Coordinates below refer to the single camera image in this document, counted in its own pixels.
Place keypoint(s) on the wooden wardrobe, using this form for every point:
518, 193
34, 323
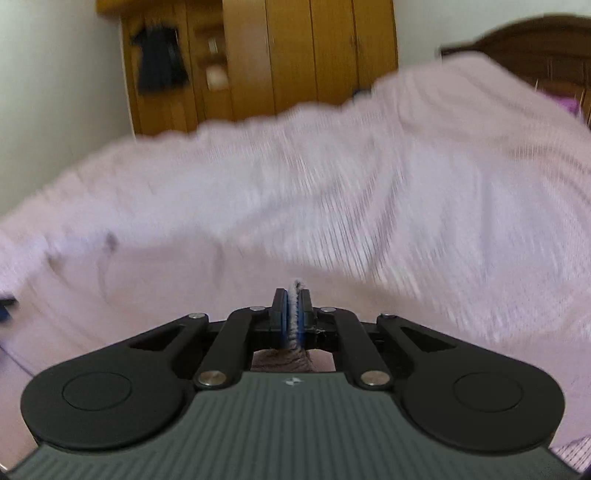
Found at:
286, 55

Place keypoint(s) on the dark wooden headboard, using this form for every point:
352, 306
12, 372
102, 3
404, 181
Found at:
531, 44

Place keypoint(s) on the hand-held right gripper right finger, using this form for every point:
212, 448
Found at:
302, 318

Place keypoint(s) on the black hanging garment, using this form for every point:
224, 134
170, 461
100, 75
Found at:
159, 60

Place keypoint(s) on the purple cloth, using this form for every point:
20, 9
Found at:
564, 101

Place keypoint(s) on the small white shelf item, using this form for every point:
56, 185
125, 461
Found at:
213, 46

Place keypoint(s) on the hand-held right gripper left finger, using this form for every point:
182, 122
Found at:
282, 318

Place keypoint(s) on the pink checked bed sheet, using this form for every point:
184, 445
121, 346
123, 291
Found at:
323, 184

